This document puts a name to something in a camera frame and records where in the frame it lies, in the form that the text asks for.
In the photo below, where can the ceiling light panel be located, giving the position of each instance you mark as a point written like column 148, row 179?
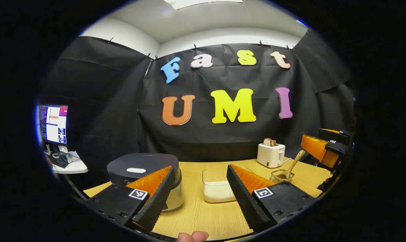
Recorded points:
column 203, row 2

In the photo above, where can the black backdrop cloth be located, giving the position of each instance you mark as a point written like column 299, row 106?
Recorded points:
column 122, row 101

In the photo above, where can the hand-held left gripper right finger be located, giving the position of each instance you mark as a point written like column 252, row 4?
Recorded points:
column 243, row 198

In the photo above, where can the wooden spoon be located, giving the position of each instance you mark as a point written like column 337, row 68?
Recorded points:
column 295, row 163

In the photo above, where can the small teal object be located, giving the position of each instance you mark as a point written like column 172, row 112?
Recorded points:
column 64, row 156

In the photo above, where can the computer monitor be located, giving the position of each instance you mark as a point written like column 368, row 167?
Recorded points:
column 53, row 124

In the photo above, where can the clear plastic rice container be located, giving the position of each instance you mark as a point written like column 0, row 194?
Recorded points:
column 216, row 176

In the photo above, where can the dark grey rice cooker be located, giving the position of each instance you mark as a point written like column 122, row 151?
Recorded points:
column 139, row 161

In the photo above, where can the white side table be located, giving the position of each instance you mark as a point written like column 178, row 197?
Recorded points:
column 75, row 166

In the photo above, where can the white toaster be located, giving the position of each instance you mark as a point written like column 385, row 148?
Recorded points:
column 270, row 156

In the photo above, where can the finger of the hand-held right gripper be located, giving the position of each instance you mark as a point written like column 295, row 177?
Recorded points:
column 337, row 132
column 337, row 148

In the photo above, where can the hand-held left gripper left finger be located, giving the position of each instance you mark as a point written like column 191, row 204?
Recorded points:
column 159, row 198

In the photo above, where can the white tape roll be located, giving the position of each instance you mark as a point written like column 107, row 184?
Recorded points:
column 55, row 155

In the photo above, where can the black keyboard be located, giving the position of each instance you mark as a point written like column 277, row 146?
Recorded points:
column 59, row 163

